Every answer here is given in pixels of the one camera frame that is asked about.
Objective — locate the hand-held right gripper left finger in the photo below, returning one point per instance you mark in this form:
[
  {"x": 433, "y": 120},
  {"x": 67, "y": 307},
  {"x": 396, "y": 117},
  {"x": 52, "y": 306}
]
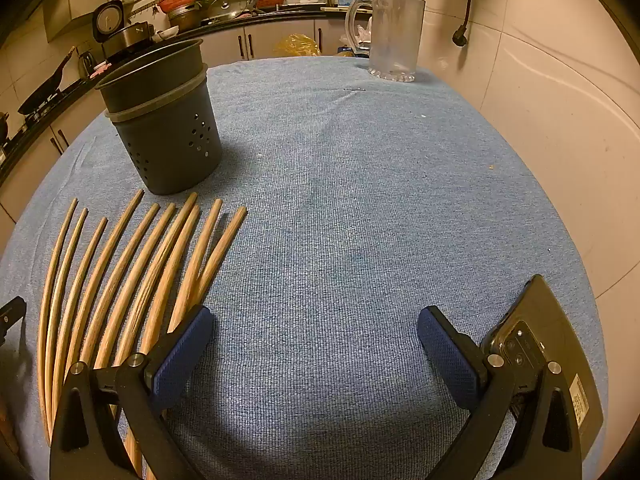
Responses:
[{"x": 182, "y": 355}]

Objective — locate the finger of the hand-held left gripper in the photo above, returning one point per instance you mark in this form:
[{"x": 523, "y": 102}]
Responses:
[{"x": 12, "y": 312}]

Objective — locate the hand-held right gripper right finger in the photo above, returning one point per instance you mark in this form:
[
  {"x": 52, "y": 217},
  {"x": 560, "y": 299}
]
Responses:
[{"x": 450, "y": 355}]

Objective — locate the bunch of wooden chopsticks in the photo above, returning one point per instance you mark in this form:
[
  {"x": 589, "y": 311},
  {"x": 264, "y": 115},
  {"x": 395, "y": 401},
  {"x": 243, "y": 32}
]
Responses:
[{"x": 221, "y": 246}]

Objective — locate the dark grey perforated utensil holder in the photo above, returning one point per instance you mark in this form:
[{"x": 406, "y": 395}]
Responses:
[{"x": 165, "y": 145}]

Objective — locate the black smartphone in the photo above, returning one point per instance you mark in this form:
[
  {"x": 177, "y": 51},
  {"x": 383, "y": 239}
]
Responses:
[{"x": 545, "y": 320}]

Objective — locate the blue tablecloth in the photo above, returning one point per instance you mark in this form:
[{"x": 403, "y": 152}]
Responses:
[{"x": 325, "y": 210}]

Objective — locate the black frying pan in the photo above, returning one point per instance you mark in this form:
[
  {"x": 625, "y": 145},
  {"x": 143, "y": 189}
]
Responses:
[{"x": 42, "y": 92}]

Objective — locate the dark kettle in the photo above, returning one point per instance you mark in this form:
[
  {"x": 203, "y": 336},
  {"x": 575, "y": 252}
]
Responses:
[{"x": 87, "y": 65}]

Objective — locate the rice cooker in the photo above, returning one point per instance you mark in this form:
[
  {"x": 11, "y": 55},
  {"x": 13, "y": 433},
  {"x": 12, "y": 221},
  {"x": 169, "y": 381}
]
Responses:
[{"x": 132, "y": 35}]

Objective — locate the white bowl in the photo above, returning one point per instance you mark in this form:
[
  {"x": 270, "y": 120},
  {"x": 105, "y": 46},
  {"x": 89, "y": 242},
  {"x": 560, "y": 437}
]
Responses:
[{"x": 167, "y": 34}]

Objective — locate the frosted glass mug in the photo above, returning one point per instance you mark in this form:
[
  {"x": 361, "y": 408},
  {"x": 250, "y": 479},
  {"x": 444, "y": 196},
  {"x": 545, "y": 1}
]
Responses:
[{"x": 395, "y": 35}]

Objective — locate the yellow plastic bag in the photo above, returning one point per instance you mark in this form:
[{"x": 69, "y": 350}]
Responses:
[{"x": 297, "y": 45}]

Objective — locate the steel pot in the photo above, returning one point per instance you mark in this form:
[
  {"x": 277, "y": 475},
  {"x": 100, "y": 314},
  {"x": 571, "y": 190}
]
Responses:
[{"x": 187, "y": 20}]

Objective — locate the white plastic bag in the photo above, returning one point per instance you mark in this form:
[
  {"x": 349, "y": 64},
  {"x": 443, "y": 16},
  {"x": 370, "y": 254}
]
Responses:
[{"x": 364, "y": 30}]

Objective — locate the glass pot lid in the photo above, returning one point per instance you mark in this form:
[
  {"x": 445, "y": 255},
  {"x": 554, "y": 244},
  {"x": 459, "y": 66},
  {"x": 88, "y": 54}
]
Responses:
[{"x": 225, "y": 10}]

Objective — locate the black kitchen countertop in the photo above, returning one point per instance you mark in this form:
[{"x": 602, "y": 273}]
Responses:
[{"x": 290, "y": 14}]

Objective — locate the red sink basket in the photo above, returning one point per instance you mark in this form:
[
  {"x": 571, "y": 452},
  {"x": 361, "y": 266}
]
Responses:
[{"x": 270, "y": 1}]

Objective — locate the wooden cutting board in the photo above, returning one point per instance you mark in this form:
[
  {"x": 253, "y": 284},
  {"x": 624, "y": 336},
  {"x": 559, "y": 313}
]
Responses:
[{"x": 334, "y": 8}]

